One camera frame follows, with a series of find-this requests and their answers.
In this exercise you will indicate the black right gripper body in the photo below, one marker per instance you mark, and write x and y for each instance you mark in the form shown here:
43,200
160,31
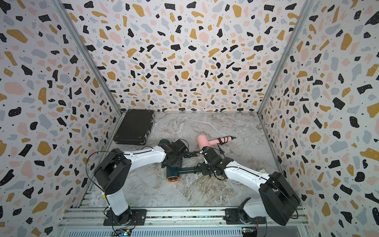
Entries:
207,169

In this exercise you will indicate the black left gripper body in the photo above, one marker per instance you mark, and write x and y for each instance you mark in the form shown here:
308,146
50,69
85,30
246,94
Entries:
178,162

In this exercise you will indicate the dark green hair dryer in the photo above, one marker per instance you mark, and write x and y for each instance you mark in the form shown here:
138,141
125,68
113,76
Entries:
173,173

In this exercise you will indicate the pink hair dryer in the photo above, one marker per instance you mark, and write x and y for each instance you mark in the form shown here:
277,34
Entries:
203,141

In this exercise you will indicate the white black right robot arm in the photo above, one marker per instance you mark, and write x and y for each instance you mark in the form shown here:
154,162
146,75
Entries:
278,200

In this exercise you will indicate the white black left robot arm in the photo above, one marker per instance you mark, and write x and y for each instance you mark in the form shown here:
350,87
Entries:
112,173

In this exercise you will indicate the black flat case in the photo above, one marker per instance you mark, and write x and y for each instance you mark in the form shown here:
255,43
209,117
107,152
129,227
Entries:
135,127

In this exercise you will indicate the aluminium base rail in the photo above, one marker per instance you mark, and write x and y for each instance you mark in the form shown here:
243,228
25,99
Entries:
179,222

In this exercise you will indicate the aluminium corner post left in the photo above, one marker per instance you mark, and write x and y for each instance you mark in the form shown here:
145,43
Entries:
59,8

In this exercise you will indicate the aluminium corner post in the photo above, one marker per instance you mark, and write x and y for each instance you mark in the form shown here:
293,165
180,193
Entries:
287,51
59,8

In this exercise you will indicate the aluminium corner post right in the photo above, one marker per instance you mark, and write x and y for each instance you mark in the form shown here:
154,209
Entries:
287,51

